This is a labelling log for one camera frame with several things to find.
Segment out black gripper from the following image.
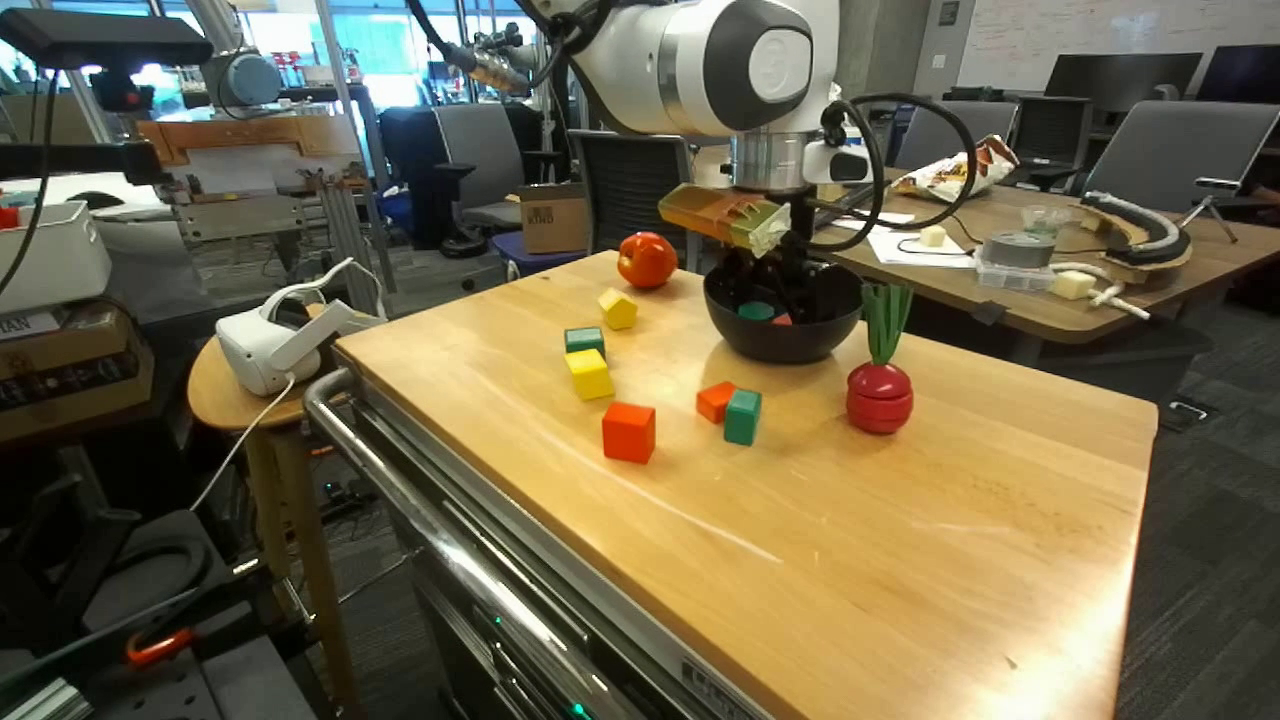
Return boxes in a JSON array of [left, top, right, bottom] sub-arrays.
[[749, 199, 848, 308]]

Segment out orange red toy apple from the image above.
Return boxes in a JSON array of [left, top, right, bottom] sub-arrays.
[[615, 233, 680, 290]]

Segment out red toy radish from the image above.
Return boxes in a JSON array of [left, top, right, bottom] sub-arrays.
[[844, 282, 910, 435]]

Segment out small orange block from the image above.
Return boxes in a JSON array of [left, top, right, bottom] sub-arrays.
[[695, 378, 736, 423]]

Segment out small teal block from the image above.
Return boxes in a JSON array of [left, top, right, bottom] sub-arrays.
[[723, 389, 764, 446]]

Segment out large teal block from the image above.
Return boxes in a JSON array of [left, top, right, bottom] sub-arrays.
[[564, 323, 603, 351]]

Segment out yellow block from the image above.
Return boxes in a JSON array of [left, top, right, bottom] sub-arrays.
[[600, 287, 638, 331], [564, 348, 612, 401]]

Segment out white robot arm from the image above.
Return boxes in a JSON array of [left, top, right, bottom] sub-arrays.
[[530, 0, 844, 304]]

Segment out black bowl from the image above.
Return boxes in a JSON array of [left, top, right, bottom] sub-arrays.
[[702, 252, 863, 362]]

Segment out chip bag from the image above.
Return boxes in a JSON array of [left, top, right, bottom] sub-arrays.
[[896, 136, 1020, 204]]

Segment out wooden office desk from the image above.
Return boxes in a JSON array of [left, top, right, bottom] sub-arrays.
[[844, 189, 1280, 348]]

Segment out steel tool cart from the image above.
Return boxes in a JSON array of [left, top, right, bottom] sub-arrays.
[[335, 252, 1157, 720]]

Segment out grey office chair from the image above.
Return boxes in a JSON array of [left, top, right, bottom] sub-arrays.
[[1085, 101, 1280, 213]]

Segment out white VR headset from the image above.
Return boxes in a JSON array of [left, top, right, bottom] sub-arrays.
[[216, 254, 389, 397]]

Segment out round wooden stool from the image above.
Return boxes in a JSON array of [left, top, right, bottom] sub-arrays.
[[189, 341, 361, 720]]

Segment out wrist camera with wood mount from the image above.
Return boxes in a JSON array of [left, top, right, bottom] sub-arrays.
[[658, 185, 790, 254]]

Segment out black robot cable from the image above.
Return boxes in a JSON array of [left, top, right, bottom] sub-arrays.
[[803, 90, 985, 254]]

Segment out white headset cable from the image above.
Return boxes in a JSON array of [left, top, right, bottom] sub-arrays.
[[185, 371, 302, 521]]

